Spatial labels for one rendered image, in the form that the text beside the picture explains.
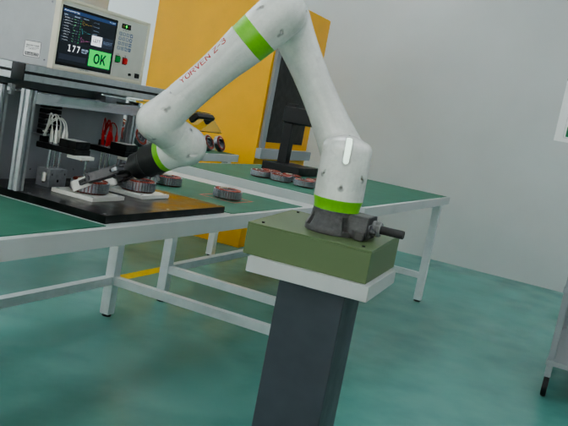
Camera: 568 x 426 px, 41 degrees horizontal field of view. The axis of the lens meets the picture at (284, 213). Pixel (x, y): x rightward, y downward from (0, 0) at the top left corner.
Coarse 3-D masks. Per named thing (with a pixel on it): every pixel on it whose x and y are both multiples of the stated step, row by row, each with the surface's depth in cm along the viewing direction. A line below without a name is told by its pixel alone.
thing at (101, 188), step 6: (72, 180) 219; (102, 180) 226; (90, 186) 218; (96, 186) 218; (102, 186) 220; (108, 186) 222; (84, 192) 218; (90, 192) 219; (96, 192) 219; (102, 192) 220
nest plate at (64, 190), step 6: (60, 192) 218; (66, 192) 217; (72, 192) 217; (78, 192) 219; (78, 198) 216; (84, 198) 215; (90, 198) 214; (96, 198) 215; (102, 198) 218; (108, 198) 220; (114, 198) 223; (120, 198) 225
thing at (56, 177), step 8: (40, 168) 226; (48, 168) 225; (56, 168) 228; (40, 176) 226; (48, 176) 224; (56, 176) 227; (64, 176) 230; (40, 184) 226; (48, 184) 225; (56, 184) 228; (64, 184) 231
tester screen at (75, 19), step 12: (72, 12) 219; (72, 24) 220; (84, 24) 224; (96, 24) 229; (108, 24) 234; (60, 36) 217; (72, 36) 221; (84, 36) 225; (108, 36) 235; (60, 48) 218; (84, 48) 227; (96, 48) 232; (60, 60) 219
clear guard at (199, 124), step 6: (114, 96) 243; (120, 96) 250; (144, 102) 238; (192, 114) 244; (186, 120) 238; (198, 120) 245; (198, 126) 242; (204, 126) 246; (210, 126) 250; (216, 126) 254; (210, 132) 248; (216, 132) 252
